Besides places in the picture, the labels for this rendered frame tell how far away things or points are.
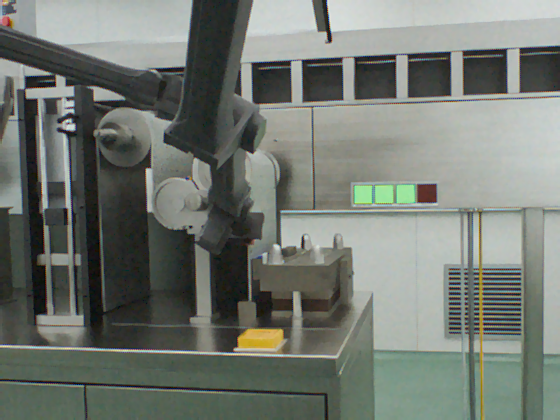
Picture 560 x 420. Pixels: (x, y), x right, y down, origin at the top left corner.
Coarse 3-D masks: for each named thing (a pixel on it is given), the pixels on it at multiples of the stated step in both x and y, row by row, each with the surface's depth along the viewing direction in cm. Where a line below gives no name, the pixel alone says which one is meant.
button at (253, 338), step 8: (240, 336) 106; (248, 336) 105; (256, 336) 105; (264, 336) 105; (272, 336) 105; (280, 336) 109; (240, 344) 105; (248, 344) 105; (256, 344) 105; (264, 344) 104; (272, 344) 104
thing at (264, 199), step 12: (252, 192) 134; (264, 192) 144; (264, 204) 144; (264, 228) 144; (276, 228) 155; (264, 240) 144; (276, 240) 155; (252, 252) 135; (264, 252) 144; (252, 264) 135
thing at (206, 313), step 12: (192, 192) 130; (204, 192) 129; (204, 204) 126; (204, 216) 129; (192, 228) 127; (204, 252) 129; (204, 264) 129; (204, 276) 129; (204, 288) 129; (204, 300) 130; (204, 312) 130
